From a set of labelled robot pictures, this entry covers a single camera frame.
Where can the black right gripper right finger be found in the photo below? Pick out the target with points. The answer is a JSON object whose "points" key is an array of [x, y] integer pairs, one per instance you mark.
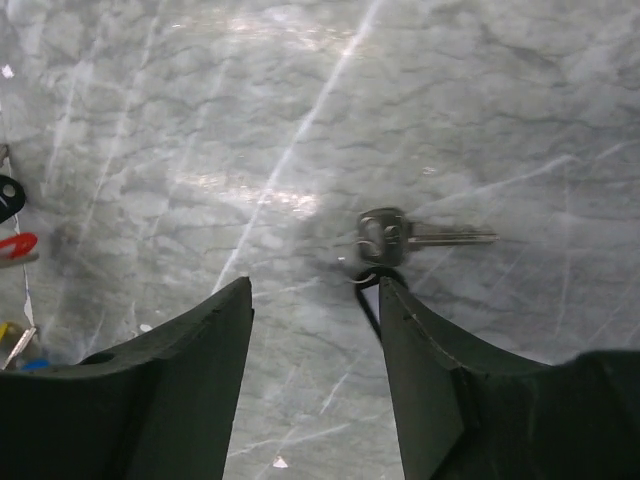
{"points": [[466, 409]]}

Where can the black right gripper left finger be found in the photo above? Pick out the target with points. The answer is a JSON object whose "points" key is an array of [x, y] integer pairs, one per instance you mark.
{"points": [[159, 406]]}

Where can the black key tag with key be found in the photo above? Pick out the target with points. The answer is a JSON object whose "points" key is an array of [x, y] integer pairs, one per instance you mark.
{"points": [[385, 238]]}

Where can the blue key tag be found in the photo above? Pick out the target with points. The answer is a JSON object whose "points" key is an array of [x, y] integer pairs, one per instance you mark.
{"points": [[35, 365]]}

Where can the red key tag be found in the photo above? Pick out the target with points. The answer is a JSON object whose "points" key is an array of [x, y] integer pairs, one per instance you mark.
{"points": [[19, 249]]}

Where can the black key tag on disc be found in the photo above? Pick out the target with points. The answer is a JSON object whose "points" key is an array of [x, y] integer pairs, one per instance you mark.
{"points": [[12, 197]]}

